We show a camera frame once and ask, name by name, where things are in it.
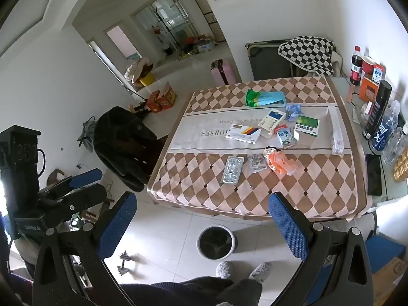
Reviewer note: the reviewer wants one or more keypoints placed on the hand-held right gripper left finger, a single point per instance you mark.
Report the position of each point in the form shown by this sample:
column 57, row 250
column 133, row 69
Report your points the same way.
column 117, row 221

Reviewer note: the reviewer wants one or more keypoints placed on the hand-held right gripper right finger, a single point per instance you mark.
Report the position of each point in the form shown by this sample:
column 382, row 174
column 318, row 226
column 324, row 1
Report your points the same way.
column 287, row 226

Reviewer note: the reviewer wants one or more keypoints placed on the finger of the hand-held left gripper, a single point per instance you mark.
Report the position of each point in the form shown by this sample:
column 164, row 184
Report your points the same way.
column 89, row 196
column 86, row 178

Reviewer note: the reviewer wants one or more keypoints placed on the round dark waste bin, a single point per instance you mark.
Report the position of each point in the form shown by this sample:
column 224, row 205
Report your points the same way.
column 216, row 242

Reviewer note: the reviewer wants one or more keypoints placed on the blue and red milk carton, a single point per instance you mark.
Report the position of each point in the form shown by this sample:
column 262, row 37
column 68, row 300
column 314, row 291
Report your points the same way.
column 285, row 136

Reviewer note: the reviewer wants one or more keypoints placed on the brown bag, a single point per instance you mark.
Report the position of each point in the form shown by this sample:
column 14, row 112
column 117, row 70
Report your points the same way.
column 57, row 176

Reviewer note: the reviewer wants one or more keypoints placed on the dumbbell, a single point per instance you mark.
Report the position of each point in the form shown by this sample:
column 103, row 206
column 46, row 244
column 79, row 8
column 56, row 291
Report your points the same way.
column 123, row 263

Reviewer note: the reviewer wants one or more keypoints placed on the grey bag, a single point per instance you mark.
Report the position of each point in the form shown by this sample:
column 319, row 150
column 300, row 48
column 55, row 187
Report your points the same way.
column 87, row 132

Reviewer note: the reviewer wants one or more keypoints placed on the black jacket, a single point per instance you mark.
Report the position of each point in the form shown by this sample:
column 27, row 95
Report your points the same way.
column 124, row 146

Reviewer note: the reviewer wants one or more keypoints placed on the grey fuzzy slipper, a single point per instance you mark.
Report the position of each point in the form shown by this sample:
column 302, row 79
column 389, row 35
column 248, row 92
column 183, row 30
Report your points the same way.
column 259, row 271
column 223, row 269

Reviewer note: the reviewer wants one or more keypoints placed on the crumpled orange wrapper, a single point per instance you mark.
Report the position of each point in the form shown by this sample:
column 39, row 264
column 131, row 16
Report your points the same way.
column 279, row 161

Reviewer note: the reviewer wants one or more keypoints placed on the large silver blister pack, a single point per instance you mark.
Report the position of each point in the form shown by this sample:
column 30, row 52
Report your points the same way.
column 232, row 169

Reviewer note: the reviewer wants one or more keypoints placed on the brown checked tablecloth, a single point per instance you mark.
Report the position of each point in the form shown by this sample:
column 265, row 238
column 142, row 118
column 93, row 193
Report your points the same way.
column 197, row 178

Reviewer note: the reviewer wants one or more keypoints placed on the black phone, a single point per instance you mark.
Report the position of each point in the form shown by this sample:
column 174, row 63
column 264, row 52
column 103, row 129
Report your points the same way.
column 373, row 173

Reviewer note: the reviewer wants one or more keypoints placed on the person's dark trousers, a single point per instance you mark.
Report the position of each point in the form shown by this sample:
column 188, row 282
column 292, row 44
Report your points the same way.
column 191, row 291

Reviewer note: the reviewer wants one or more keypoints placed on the orange cardboard box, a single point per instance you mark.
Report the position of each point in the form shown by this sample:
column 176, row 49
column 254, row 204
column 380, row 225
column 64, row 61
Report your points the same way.
column 154, row 101
column 167, row 98

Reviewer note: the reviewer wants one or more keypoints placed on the green medicine box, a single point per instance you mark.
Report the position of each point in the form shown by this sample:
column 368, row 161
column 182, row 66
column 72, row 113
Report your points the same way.
column 306, row 126

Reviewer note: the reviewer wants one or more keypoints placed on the white box with colour stripes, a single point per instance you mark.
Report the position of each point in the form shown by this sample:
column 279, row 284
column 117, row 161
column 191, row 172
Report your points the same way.
column 244, row 133

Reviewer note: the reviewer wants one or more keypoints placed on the long white box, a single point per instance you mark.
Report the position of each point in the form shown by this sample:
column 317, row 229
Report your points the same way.
column 334, row 130

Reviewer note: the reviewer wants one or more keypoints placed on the white and blue medicine box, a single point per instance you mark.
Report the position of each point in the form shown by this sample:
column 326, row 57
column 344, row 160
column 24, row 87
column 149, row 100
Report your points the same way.
column 272, row 118

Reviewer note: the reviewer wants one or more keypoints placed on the brown cardboard box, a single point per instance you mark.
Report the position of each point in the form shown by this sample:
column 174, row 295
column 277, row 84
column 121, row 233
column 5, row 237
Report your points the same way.
column 390, row 275

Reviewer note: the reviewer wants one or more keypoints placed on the crumpled blue wrapper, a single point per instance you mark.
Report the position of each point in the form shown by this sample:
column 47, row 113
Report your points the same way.
column 293, row 111

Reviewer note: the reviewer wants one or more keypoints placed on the yellow bin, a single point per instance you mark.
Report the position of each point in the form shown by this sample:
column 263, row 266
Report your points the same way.
column 146, row 78

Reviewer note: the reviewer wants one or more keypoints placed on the beige cloth pile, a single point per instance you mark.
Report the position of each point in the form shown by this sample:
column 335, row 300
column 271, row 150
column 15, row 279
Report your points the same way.
column 135, row 67

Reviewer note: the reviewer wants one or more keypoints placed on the gold foil packet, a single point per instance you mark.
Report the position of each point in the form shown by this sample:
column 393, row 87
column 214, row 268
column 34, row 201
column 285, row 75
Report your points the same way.
column 401, row 169

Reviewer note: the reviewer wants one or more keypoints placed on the green and blue plastic bag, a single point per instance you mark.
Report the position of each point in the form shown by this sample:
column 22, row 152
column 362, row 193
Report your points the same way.
column 264, row 98

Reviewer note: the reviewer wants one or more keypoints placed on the clear bottle with blue label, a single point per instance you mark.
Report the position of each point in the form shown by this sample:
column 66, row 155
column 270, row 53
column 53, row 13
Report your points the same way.
column 382, row 137

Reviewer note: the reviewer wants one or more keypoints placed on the clear plastic bottle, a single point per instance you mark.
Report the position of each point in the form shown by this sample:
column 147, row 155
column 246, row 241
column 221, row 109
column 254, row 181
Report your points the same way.
column 397, row 145

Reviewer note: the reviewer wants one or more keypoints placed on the orange strip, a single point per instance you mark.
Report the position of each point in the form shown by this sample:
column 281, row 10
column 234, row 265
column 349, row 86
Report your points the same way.
column 351, row 94

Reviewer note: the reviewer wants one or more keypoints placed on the black spray can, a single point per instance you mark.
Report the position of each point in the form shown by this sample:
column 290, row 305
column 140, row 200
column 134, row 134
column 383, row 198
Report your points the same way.
column 377, row 108

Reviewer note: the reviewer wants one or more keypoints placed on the dark folding bed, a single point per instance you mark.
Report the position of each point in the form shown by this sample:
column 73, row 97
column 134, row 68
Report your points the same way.
column 267, row 60

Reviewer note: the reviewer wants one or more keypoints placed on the pink suitcase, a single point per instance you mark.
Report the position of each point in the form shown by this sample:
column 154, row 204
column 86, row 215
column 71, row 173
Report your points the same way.
column 223, row 71

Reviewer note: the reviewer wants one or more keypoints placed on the black coat rack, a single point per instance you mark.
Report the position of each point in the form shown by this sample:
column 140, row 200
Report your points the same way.
column 163, row 27

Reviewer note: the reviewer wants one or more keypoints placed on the cola bottle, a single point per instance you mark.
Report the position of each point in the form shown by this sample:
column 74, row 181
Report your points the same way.
column 356, row 67

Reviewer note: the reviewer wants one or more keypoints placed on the black and white checked blanket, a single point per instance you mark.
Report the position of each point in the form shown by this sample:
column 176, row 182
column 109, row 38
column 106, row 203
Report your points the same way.
column 307, row 52

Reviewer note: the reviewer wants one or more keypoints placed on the pile of boxes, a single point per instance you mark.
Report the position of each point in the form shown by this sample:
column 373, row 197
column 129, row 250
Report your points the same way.
column 197, row 43

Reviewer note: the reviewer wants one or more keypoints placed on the red paper cup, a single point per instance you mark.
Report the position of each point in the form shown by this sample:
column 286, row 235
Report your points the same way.
column 368, row 65

